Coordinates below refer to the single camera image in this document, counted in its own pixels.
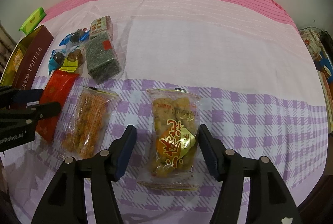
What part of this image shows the orange striped snack bag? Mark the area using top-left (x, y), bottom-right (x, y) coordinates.
top-left (62, 87), bottom-right (119, 159)

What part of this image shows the blue dark candy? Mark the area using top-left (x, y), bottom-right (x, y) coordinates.
top-left (48, 49), bottom-right (66, 75)

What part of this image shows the dark sesame cake block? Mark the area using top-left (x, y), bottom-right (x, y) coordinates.
top-left (86, 32), bottom-right (121, 84)

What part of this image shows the clear fried snack bag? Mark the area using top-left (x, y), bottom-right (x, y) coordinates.
top-left (138, 88), bottom-right (201, 191)

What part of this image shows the green red cake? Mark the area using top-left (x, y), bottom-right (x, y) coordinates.
top-left (89, 16), bottom-right (113, 39)

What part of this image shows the gold toffee tin box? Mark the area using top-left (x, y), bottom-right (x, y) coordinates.
top-left (1, 25), bottom-right (54, 90)

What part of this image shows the yellow wrapped candy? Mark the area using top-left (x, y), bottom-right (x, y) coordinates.
top-left (60, 45), bottom-right (86, 74)

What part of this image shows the green tissue box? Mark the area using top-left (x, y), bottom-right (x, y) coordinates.
top-left (19, 7), bottom-right (46, 35)

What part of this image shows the floral cloth pile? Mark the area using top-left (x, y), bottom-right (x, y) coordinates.
top-left (298, 27), bottom-right (333, 133)

